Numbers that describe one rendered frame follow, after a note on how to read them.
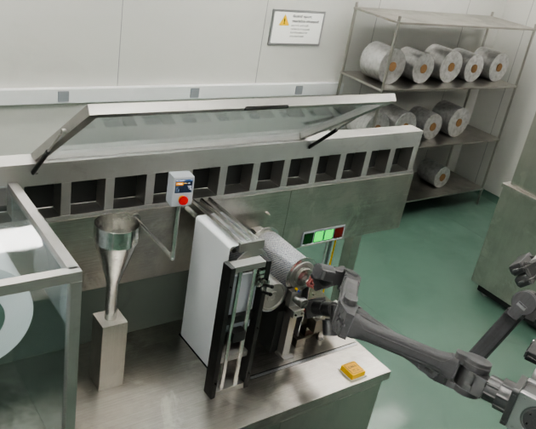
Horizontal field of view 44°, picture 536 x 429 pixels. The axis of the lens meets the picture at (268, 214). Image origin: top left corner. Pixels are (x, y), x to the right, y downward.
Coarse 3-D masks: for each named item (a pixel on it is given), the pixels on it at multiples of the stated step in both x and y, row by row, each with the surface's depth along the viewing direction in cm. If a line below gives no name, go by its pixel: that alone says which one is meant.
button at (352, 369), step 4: (344, 364) 261; (348, 364) 261; (352, 364) 262; (356, 364) 262; (340, 368) 261; (344, 368) 259; (348, 368) 259; (352, 368) 260; (356, 368) 260; (360, 368) 260; (344, 372) 259; (348, 372) 257; (352, 372) 257; (356, 372) 258; (360, 372) 258; (364, 372) 259; (348, 376) 258; (352, 376) 256; (356, 376) 258; (360, 376) 259
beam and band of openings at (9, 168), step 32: (384, 128) 303; (416, 128) 311; (0, 160) 205; (32, 160) 209; (64, 160) 213; (96, 160) 219; (128, 160) 226; (160, 160) 233; (192, 160) 241; (224, 160) 250; (256, 160) 259; (288, 160) 269; (320, 160) 290; (352, 160) 302; (384, 160) 307; (32, 192) 219; (64, 192) 218; (96, 192) 233; (128, 192) 241; (160, 192) 249; (224, 192) 259; (256, 192) 267
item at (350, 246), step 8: (352, 240) 342; (360, 240) 345; (344, 248) 348; (352, 248) 344; (344, 256) 349; (352, 256) 348; (344, 264) 350; (352, 264) 351; (336, 288) 357; (336, 296) 358
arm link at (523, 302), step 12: (516, 300) 214; (528, 300) 212; (504, 312) 217; (516, 312) 213; (528, 312) 212; (504, 324) 217; (516, 324) 216; (492, 336) 219; (504, 336) 217; (480, 348) 221; (492, 348) 219; (456, 372) 224
